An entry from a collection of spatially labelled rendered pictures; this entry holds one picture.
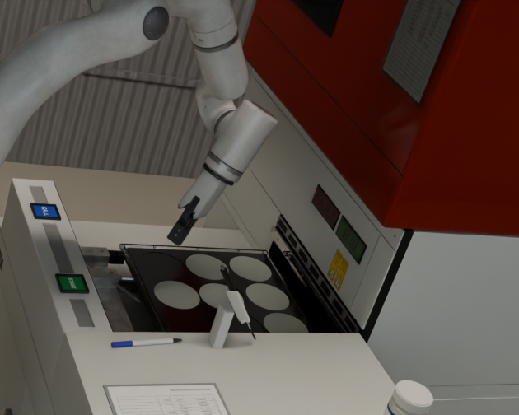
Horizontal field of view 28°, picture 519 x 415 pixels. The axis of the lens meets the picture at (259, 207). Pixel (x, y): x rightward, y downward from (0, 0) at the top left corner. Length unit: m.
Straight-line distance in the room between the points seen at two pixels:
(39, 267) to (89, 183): 2.37
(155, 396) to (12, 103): 0.55
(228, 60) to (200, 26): 0.09
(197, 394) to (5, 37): 2.59
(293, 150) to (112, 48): 0.79
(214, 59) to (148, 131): 2.57
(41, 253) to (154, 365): 0.38
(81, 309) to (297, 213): 0.65
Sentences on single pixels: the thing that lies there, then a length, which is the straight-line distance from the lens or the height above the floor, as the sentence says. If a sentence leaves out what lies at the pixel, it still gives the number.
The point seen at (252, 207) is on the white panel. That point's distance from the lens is 2.61.
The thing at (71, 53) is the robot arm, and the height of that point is 1.44.
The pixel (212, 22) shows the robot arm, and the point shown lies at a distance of 1.90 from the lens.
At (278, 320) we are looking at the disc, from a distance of 2.22.
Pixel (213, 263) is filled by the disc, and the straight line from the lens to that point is 2.34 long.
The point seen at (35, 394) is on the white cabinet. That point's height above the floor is 0.76.
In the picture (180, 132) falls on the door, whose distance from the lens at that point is 4.55.
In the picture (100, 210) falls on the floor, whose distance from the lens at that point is 4.24.
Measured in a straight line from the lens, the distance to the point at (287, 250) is 2.41.
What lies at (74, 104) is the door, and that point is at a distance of 4.37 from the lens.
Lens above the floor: 2.09
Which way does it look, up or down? 27 degrees down
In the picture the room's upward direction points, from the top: 19 degrees clockwise
